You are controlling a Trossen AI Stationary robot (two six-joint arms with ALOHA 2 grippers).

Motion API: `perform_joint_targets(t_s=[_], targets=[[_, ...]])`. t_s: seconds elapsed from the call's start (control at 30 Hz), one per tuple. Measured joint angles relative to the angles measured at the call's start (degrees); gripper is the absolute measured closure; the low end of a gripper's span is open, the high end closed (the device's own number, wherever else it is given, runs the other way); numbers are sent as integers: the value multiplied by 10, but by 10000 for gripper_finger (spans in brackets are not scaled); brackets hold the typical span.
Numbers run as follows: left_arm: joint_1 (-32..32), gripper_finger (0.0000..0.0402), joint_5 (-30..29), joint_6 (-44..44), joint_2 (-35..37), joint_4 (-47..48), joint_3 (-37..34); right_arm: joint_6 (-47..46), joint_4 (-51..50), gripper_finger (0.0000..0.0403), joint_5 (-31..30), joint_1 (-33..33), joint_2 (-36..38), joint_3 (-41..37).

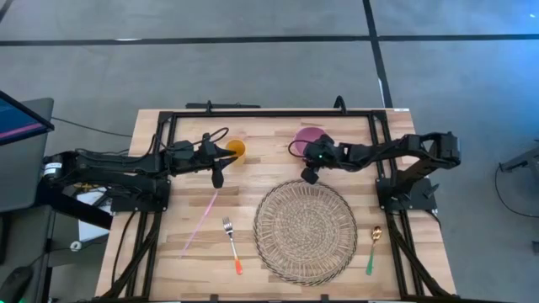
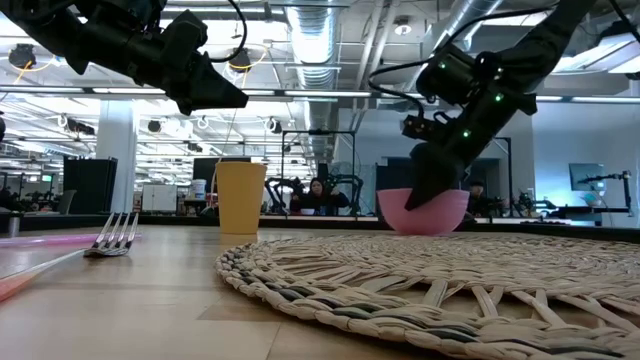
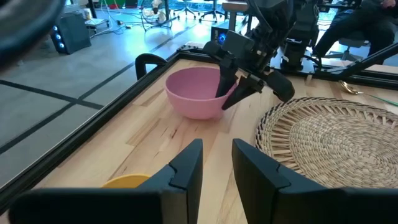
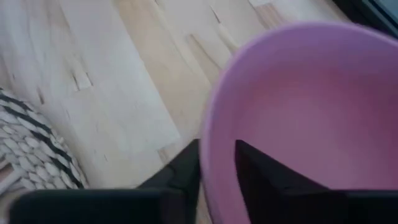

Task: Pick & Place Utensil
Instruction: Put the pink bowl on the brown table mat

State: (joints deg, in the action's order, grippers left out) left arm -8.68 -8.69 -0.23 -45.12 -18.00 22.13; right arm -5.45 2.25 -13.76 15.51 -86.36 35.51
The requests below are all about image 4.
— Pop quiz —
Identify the dark table edge frame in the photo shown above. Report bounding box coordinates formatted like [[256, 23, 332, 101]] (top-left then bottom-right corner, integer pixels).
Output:
[[331, 0, 398, 39]]

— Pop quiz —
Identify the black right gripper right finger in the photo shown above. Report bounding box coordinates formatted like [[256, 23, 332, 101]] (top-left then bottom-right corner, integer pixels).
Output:
[[234, 139, 398, 224]]

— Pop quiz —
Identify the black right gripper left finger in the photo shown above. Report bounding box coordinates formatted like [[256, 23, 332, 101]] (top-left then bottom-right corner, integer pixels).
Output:
[[9, 138, 201, 224]]

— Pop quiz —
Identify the round woven straw placemat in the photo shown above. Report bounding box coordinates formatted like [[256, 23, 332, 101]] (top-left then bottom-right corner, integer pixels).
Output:
[[0, 88, 90, 196]]

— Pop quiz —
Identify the pink plastic bowl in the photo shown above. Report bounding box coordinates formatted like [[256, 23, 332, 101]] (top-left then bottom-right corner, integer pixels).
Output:
[[198, 21, 398, 224]]

